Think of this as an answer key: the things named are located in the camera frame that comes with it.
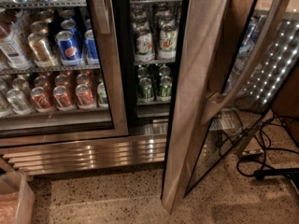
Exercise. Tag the silver can lower left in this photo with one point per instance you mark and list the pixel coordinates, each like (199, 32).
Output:
(19, 102)

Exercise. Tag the red soda can middle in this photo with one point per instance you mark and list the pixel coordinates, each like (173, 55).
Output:
(63, 98)

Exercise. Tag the clear plastic storage bin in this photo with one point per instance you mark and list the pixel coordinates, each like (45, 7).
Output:
(16, 199)

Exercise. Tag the stainless fridge bottom grille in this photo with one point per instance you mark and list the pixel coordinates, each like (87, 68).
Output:
(47, 149)

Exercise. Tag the green soda can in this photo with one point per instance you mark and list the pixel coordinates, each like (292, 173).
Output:
(165, 88)

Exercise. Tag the clear labelled bottle left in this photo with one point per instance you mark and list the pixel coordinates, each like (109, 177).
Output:
(16, 52)

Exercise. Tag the white green can far left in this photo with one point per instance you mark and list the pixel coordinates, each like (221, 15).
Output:
(144, 50)

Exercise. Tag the blue Pepsi can edge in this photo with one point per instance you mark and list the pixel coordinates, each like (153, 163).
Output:
(91, 47)

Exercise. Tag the red soda can left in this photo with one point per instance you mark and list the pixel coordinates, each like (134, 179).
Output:
(42, 100)

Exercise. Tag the glass fridge door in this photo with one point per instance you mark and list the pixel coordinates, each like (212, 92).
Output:
(49, 17)
(234, 58)

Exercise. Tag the red soda can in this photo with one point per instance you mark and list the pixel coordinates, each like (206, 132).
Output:
(42, 100)
(63, 98)
(85, 96)

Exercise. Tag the blue Pepsi can front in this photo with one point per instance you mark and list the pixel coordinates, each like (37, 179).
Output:
(70, 48)

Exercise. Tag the gold soda can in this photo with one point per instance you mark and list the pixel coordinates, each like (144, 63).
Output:
(43, 52)

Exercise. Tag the red soda can right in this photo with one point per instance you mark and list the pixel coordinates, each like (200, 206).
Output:
(85, 96)

